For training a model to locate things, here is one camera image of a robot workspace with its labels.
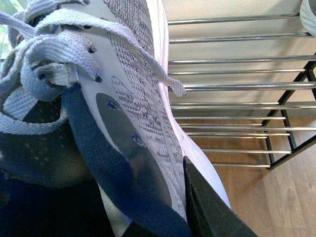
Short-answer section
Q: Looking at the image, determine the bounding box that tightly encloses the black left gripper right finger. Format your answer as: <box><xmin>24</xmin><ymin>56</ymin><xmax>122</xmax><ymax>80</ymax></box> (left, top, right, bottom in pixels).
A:
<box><xmin>184</xmin><ymin>156</ymin><xmax>257</xmax><ymax>237</ymax></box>

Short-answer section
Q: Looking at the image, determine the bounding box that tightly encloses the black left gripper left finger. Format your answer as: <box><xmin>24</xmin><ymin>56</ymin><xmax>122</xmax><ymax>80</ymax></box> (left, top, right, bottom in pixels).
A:
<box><xmin>122</xmin><ymin>222</ymin><xmax>156</xmax><ymax>237</ymax></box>

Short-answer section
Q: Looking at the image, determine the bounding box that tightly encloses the grey sneaker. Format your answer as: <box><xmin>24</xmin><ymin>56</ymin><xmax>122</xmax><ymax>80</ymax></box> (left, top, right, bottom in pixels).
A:
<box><xmin>0</xmin><ymin>0</ymin><xmax>229</xmax><ymax>237</ymax></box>
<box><xmin>300</xmin><ymin>0</ymin><xmax>316</xmax><ymax>38</ymax></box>

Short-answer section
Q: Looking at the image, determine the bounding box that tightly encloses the black metal shoe rack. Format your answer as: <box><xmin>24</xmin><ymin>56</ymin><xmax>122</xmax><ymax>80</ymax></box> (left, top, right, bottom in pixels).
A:
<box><xmin>166</xmin><ymin>13</ymin><xmax>316</xmax><ymax>171</ymax></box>

